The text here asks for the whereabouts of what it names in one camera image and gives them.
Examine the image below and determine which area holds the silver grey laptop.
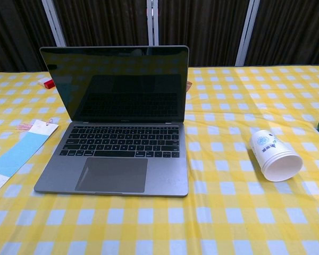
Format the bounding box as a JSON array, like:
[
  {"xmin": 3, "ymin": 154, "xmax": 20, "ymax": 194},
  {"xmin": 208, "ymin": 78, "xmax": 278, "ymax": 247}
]
[{"xmin": 33, "ymin": 46, "xmax": 190, "ymax": 198}]

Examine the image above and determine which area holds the yellow checkered tablecloth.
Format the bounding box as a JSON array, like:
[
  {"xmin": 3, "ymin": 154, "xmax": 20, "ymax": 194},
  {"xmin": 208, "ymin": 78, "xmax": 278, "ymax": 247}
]
[{"xmin": 0, "ymin": 65, "xmax": 319, "ymax": 255}]

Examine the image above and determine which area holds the dark pleated curtain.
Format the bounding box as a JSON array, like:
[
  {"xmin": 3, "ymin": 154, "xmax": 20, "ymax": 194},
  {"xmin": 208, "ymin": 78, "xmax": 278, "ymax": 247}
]
[{"xmin": 0, "ymin": 0, "xmax": 319, "ymax": 76}]

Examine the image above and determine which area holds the white printed paper cup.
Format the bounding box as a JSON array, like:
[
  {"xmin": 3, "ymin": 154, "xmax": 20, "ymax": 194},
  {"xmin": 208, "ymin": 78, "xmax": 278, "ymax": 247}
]
[{"xmin": 249, "ymin": 130, "xmax": 304, "ymax": 182}]

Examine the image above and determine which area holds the red and white small box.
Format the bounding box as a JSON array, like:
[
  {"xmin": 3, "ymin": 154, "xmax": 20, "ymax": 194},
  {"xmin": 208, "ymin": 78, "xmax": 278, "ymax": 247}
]
[{"xmin": 37, "ymin": 78, "xmax": 55, "ymax": 89}]

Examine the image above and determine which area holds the blue and white bookmark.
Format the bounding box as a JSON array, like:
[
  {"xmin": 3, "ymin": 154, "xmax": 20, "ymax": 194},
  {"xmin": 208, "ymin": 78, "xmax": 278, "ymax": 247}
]
[{"xmin": 0, "ymin": 119, "xmax": 60, "ymax": 195}]

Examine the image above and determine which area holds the white metal frame post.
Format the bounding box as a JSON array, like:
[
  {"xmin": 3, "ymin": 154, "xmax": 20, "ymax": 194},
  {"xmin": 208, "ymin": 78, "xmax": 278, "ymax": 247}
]
[
  {"xmin": 41, "ymin": 0, "xmax": 67, "ymax": 48},
  {"xmin": 235, "ymin": 0, "xmax": 261, "ymax": 67},
  {"xmin": 147, "ymin": 0, "xmax": 160, "ymax": 46}
]

